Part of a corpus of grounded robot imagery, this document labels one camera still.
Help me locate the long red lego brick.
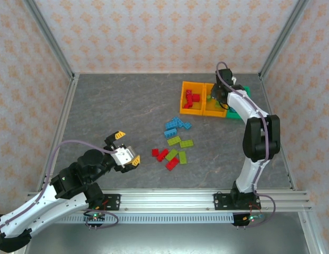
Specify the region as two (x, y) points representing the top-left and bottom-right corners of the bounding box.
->
(165, 157), (180, 171)
(156, 148), (170, 162)

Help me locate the orange plastic bin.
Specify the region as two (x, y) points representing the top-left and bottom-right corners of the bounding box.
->
(202, 82), (228, 118)
(179, 80), (207, 116)

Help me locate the green plastic bin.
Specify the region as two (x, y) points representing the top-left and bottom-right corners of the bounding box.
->
(225, 84), (252, 120)

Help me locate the small circuit board with LED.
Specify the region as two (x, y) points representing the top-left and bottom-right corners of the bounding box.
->
(83, 211), (106, 224)
(234, 213), (265, 225)

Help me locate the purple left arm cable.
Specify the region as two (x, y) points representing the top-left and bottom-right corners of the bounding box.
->
(0, 140), (120, 233)

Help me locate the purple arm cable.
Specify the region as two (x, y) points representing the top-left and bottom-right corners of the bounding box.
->
(216, 61), (277, 228)
(0, 140), (120, 233)

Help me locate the aluminium side rail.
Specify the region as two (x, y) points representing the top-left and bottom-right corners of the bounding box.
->
(259, 74), (297, 191)
(35, 73), (81, 192)

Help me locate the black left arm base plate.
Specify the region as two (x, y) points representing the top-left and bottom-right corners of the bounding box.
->
(100, 194), (121, 211)

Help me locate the aluminium mounting rail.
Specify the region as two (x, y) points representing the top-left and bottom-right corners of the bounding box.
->
(23, 189), (312, 212)

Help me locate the slotted grey cable duct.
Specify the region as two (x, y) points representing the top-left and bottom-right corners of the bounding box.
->
(57, 213), (235, 224)

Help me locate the aluminium frame post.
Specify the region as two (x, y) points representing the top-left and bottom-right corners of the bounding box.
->
(259, 0), (310, 79)
(22, 0), (75, 80)

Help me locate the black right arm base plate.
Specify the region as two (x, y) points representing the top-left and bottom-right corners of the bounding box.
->
(214, 193), (260, 211)

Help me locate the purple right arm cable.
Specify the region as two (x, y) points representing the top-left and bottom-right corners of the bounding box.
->
(216, 61), (277, 228)

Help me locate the aluminium lower frame bar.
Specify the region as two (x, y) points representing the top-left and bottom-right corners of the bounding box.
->
(296, 211), (325, 254)

